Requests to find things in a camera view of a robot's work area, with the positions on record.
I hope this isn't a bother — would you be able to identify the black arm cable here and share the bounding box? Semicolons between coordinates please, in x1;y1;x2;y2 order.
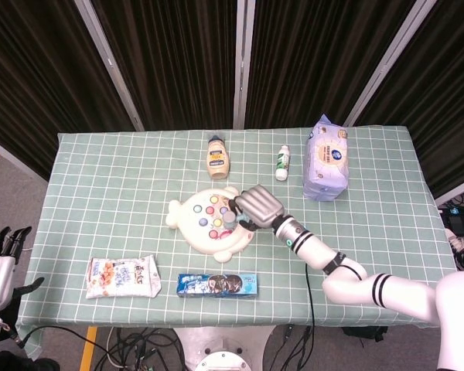
303;260;316;371
7;318;113;371

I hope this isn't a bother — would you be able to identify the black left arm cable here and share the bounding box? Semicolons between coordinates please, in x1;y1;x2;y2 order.
7;318;113;371

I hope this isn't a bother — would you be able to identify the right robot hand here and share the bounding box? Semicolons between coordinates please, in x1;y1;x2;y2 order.
220;184;285;232

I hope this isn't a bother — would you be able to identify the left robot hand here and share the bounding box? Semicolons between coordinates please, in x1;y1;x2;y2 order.
0;226;46;311

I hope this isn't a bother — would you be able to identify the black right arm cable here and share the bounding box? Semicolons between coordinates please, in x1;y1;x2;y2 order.
303;260;316;371

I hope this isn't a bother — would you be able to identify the white whack-a-mole toy board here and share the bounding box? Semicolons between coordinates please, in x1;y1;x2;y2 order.
165;186;256;264

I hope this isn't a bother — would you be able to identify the black cable bundle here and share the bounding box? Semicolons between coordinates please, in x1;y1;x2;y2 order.
92;327;186;371

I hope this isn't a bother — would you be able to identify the blue cookie box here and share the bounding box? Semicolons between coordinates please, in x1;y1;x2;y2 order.
176;273;259;298

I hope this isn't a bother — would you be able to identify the mayonnaise squeeze bottle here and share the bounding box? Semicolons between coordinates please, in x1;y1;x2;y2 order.
206;133;230;181

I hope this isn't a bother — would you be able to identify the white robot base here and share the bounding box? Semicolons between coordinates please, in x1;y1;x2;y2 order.
172;326;276;371

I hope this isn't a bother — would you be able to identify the green checkered tablecloth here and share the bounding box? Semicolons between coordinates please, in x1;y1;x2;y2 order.
16;124;464;329

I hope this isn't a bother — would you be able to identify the purple tissue pack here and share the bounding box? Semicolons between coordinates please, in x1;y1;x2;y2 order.
302;114;350;203

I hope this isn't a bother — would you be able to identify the grey metal frame post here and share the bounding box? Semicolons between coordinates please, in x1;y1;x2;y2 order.
231;0;256;130
343;0;438;128
73;0;145;132

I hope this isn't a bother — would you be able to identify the small white green bottle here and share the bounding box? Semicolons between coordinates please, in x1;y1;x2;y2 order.
275;145;291;182

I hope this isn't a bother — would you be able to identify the white orange snack bag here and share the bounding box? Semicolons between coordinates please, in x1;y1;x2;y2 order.
85;254;162;299

